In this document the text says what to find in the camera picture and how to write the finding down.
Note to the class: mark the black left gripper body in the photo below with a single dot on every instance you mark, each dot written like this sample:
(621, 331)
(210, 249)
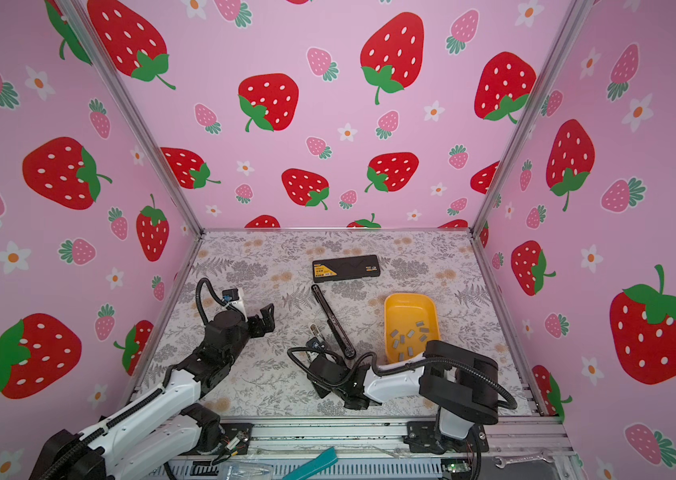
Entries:
(256, 323)

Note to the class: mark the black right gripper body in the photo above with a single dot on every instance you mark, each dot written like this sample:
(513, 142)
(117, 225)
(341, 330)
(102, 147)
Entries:
(338, 364)

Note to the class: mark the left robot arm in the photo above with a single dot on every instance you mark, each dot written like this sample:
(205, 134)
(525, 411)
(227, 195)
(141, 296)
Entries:
(164, 422)

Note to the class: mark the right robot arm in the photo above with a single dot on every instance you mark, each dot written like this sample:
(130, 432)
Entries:
(462, 384)

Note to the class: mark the teal plastic tool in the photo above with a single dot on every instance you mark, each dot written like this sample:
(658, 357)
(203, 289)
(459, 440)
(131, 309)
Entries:
(325, 460)

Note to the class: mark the yellow plastic tray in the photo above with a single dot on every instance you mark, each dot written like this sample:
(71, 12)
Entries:
(410, 323)

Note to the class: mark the black flat tool case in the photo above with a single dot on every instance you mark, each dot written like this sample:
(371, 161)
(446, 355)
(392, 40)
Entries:
(345, 268)

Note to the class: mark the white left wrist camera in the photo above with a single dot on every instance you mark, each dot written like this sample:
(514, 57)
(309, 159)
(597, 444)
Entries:
(234, 300)

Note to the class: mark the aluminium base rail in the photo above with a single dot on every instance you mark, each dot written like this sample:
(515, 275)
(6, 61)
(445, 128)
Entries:
(365, 437)

